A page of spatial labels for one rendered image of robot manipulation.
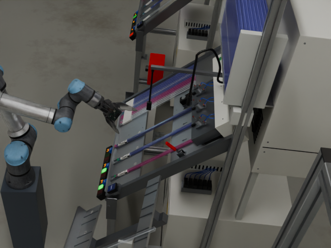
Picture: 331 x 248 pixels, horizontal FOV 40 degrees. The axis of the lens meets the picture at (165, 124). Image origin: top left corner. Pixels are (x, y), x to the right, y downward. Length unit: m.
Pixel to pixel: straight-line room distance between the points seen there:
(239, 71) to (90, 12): 3.41
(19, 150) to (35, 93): 1.56
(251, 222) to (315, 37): 1.10
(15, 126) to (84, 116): 1.31
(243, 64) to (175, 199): 0.98
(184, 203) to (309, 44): 1.11
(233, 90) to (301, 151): 0.46
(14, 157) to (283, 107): 1.32
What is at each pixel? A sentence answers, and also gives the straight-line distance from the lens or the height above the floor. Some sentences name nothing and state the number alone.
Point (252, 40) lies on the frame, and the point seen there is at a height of 1.69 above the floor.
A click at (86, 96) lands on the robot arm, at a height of 1.09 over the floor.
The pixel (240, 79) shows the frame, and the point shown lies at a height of 1.52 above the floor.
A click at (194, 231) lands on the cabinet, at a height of 0.49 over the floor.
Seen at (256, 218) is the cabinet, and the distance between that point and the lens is 2.43.
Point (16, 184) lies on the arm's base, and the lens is 2.51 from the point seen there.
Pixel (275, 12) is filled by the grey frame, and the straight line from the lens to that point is 1.53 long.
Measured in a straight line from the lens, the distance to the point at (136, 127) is 2.46.
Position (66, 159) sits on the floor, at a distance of 3.38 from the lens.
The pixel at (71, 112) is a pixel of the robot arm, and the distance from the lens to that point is 2.20.
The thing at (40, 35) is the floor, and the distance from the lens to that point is 4.59.
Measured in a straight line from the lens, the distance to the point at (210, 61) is 2.43.
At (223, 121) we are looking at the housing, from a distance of 1.90.
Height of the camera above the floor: 2.53
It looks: 44 degrees down
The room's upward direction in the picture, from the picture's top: 8 degrees clockwise
